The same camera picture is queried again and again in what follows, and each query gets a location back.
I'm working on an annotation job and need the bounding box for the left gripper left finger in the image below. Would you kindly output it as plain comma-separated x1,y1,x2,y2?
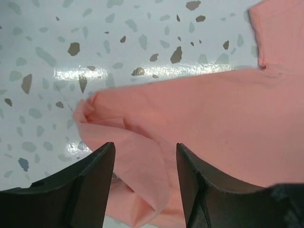
0,142,115,228

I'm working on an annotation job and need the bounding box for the pink t shirt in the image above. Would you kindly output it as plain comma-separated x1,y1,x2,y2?
73,0,304,228

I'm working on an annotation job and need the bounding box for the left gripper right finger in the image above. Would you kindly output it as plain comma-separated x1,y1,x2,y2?
176,143,304,228

